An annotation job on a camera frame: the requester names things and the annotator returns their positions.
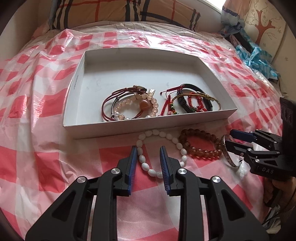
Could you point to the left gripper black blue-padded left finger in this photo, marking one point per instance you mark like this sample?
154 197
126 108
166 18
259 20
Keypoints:
85 203

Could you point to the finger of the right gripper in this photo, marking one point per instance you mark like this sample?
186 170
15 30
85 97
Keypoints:
243 136
236 148

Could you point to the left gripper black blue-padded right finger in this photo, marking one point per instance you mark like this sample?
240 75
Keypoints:
228 217

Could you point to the silver bangle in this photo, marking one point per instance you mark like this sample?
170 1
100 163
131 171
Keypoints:
233 160

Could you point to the person's hand holding gripper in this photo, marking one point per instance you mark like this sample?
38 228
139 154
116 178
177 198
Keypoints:
287 189

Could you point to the red white checkered plastic cloth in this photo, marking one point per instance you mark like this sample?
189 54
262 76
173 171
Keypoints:
39 160

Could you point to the blue crumpled plastic bag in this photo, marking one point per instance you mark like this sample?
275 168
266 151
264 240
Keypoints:
258 59

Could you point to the headboard with tree pattern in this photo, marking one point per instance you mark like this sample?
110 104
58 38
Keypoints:
267 28

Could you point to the pink blue curtain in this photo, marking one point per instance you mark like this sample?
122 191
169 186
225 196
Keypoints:
232 16

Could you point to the white cardboard box tray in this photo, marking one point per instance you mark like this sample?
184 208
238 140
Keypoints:
126 90

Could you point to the plaid tan pillow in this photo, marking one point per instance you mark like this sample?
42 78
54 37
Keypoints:
70 14

